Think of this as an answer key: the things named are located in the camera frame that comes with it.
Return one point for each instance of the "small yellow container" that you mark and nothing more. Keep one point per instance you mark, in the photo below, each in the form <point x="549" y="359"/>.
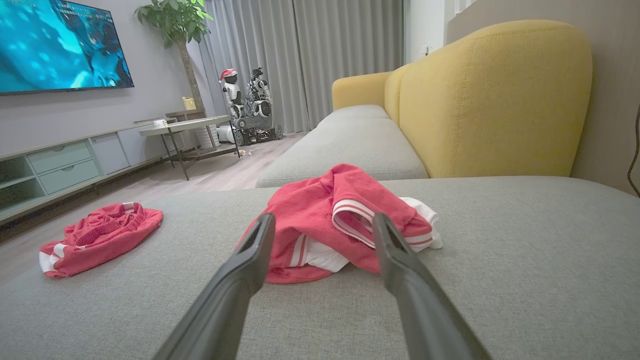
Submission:
<point x="189" y="103"/>

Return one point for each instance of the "white black humanoid robot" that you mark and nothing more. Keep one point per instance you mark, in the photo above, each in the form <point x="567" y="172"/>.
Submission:
<point x="260" y="95"/>

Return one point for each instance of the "red white sports jersey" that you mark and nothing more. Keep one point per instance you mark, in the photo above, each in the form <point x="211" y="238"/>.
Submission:
<point x="310" y="215"/>

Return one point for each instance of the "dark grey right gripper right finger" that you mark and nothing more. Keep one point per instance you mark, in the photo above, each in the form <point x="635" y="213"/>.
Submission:
<point x="415" y="295"/>

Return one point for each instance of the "long pale green TV cabinet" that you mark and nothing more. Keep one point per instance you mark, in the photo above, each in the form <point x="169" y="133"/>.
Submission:
<point x="65" y="165"/>

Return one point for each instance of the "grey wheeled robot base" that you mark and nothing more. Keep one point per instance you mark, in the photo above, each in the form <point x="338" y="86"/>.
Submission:
<point x="255" y="127"/>

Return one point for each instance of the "potted green indoor tree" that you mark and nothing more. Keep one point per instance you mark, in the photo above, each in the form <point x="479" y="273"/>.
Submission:
<point x="175" y="20"/>

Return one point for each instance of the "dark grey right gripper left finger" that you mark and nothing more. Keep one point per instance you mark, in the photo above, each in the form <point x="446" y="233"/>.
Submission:
<point x="235" y="280"/>

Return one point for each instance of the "wall-mounted flat screen television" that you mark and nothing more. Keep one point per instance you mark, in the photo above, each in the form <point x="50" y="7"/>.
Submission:
<point x="50" y="45"/>

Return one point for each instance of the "grey sofa with yellow backrest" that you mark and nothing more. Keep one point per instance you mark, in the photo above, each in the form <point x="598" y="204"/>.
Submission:
<point x="525" y="280"/>

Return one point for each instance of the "grey pleated curtain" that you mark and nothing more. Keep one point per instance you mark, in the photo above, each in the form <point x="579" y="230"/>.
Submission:
<point x="325" y="50"/>

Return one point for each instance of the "red white sports shorts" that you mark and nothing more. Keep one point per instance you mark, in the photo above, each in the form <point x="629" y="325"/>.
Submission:
<point x="100" y="240"/>

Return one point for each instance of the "grey metal-legged coffee table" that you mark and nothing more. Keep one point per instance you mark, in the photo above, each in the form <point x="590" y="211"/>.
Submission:
<point x="185" y="125"/>

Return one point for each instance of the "white robot with santa hat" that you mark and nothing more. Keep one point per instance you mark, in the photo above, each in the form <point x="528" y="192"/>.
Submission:
<point x="232" y="92"/>

